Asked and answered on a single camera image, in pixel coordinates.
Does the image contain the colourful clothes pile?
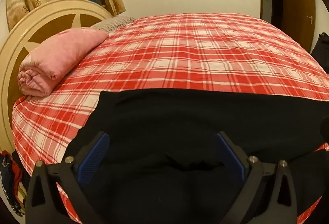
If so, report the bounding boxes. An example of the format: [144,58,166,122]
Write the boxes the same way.
[0,151,26,214]

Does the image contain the black pants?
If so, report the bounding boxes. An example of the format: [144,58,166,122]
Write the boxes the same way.
[59,89,329,224]

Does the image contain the grey striped pillow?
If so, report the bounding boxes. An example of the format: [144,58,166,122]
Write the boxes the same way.
[91,16,135,33]

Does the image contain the red plaid bed sheet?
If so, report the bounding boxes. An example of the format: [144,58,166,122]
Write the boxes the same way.
[12,13,329,224]

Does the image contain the brown wooden door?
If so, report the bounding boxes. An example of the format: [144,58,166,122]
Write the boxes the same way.
[280,0,316,53]

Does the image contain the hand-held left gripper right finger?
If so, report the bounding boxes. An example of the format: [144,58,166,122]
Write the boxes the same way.
[216,131,300,224]

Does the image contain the cream wooden headboard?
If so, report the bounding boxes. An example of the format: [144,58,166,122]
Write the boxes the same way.
[0,0,114,155]

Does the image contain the folded pink blanket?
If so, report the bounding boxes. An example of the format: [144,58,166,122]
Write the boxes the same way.
[17,28,110,97]

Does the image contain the black bag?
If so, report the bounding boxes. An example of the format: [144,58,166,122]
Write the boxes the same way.
[311,32,329,73]

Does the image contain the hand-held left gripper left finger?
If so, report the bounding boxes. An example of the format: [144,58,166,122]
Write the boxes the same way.
[25,131,111,224]

